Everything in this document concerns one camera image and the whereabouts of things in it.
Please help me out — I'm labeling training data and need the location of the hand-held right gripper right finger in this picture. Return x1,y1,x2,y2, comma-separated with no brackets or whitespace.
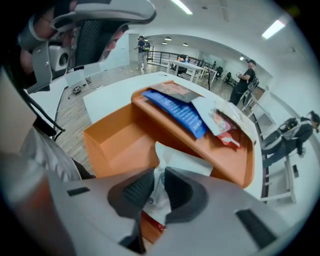
147,166,291,256

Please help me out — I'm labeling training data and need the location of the brown snack packet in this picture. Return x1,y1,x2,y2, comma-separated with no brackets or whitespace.
149,82,203,103

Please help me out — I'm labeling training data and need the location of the black railing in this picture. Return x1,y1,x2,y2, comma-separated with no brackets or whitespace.
147,50,213,68

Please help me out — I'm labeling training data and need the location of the person's left hand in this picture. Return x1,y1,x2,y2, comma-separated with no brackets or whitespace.
19,13,58,75

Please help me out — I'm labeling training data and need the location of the white curved desk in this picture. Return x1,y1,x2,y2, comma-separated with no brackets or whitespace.
27,77,69,141

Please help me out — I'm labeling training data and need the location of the orange storage box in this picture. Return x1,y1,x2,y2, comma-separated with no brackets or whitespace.
131,80,256,190

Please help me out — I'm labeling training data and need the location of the white pouch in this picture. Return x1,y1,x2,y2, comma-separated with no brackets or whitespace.
143,141,214,226

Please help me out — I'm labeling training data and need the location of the blue packet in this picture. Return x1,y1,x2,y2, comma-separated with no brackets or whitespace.
141,89,209,140

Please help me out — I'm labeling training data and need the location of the orange drawer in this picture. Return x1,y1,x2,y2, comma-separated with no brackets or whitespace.
83,102,166,245

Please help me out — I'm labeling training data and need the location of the long ceiling light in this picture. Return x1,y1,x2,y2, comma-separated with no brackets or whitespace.
261,19,286,40
169,0,193,15

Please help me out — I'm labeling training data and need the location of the silver gripper camera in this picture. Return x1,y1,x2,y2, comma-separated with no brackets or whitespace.
48,44,71,73

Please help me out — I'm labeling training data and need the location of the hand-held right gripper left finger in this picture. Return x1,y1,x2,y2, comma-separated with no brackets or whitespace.
47,167,156,256

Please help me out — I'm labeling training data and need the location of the small red packet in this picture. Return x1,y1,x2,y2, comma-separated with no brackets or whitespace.
217,132,245,150

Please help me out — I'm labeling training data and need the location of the person's torso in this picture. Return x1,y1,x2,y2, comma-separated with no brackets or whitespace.
19,126,97,182

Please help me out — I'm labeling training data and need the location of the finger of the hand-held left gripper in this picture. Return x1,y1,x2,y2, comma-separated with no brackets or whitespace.
51,0,158,70

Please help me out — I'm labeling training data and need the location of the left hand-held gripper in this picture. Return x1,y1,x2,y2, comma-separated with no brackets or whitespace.
16,14,76,95

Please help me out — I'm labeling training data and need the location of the wooden cabinet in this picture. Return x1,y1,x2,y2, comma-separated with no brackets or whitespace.
254,86,266,100

